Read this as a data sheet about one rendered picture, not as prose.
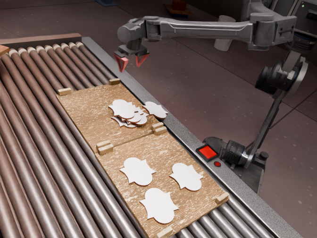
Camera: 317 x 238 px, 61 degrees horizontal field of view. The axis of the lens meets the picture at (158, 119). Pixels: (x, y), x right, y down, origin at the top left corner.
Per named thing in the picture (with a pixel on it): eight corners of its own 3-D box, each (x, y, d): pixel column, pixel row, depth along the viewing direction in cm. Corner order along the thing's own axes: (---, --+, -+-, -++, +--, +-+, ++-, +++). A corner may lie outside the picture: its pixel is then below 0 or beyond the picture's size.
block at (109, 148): (111, 148, 108) (112, 143, 107) (113, 151, 107) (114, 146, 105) (97, 152, 105) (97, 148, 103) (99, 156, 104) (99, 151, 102)
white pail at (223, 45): (209, 45, 459) (216, 24, 436) (218, 42, 479) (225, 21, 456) (223, 53, 446) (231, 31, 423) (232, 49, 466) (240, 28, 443)
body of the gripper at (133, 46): (117, 50, 106) (120, 32, 102) (136, 45, 113) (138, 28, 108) (128, 57, 103) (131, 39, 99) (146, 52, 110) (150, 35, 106)
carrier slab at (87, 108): (119, 83, 148) (120, 81, 147) (164, 130, 125) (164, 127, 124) (55, 97, 128) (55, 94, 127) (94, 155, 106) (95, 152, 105)
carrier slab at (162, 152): (164, 131, 125) (165, 129, 124) (229, 200, 102) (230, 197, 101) (94, 156, 105) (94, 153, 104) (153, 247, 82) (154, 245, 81)
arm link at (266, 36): (299, 48, 86) (306, 15, 81) (256, 51, 86) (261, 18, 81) (255, 17, 124) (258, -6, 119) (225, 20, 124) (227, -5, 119)
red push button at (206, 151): (206, 147, 123) (207, 145, 122) (216, 156, 119) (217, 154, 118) (197, 151, 119) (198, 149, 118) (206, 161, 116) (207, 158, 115)
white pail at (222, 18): (229, 43, 485) (236, 23, 462) (212, 39, 484) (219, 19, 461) (227, 37, 508) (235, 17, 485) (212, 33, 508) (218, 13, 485)
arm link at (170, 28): (269, 46, 90) (274, 12, 85) (268, 51, 86) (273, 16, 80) (151, 40, 105) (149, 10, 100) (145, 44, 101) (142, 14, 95)
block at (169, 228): (169, 228, 86) (171, 224, 85) (172, 233, 85) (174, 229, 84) (154, 238, 83) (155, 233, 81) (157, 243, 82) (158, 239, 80)
